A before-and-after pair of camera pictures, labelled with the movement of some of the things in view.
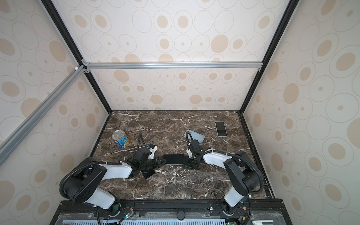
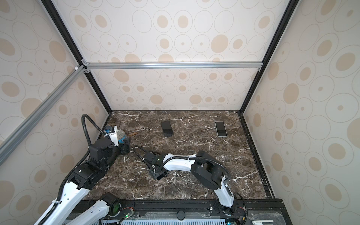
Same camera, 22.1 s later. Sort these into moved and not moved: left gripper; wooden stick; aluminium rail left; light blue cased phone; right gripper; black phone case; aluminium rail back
Moved: right gripper; left gripper; black phone case
Not moved: wooden stick; aluminium rail back; aluminium rail left; light blue cased phone
